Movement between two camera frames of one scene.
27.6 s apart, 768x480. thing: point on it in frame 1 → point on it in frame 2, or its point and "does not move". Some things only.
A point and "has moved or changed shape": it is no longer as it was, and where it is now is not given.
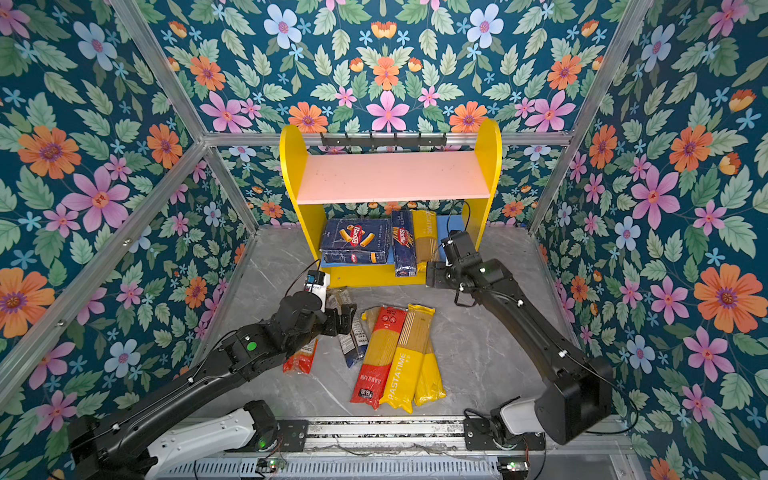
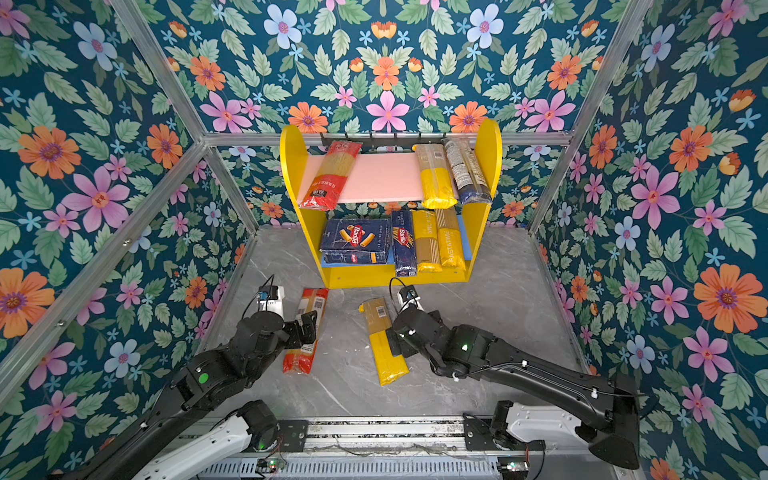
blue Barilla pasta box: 356,241 does not move
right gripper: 436,271 → 403,345
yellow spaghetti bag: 368,319 → 435,173
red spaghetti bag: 384,327 → 325,189
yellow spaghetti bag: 430,385 → 389,368
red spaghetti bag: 301,362 does not move
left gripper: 337,326 → 300,338
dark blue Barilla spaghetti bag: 404,248 does not move
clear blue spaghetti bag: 353,345 → 472,184
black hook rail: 383,141 does not move
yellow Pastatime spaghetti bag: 404,377 has moved or changed shape
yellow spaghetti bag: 426,239 does not move
